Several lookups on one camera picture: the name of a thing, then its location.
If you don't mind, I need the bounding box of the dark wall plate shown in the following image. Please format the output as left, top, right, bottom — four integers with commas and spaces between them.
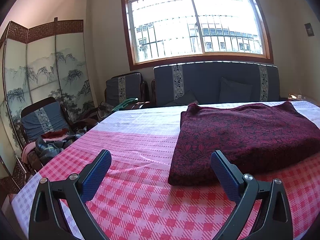
304, 23, 314, 37

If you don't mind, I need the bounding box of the round wooden side table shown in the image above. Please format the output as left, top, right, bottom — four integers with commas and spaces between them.
287, 93, 309, 101

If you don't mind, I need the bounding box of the green cloth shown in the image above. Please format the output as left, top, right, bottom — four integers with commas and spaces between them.
112, 98, 138, 112

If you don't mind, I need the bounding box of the dark blue armchair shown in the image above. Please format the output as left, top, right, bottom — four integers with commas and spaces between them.
104, 72, 150, 110

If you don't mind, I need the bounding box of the painted folding screen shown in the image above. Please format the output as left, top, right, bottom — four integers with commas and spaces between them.
1, 20, 96, 193

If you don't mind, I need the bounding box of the dark blue sofa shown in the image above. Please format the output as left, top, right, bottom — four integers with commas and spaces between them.
153, 61, 280, 107

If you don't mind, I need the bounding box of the dark blue throw pillow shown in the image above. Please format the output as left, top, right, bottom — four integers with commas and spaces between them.
219, 77, 252, 103

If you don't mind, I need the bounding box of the dark red floral sweater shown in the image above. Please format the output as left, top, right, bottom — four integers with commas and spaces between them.
168, 101, 319, 186

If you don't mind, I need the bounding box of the blue cushioned wooden chair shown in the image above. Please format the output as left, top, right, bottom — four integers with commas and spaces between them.
20, 96, 73, 144

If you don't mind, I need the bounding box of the wooden framed window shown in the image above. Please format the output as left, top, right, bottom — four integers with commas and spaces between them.
121, 0, 273, 70

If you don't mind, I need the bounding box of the pile of clothes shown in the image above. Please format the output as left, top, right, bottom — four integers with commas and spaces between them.
22, 128, 87, 171

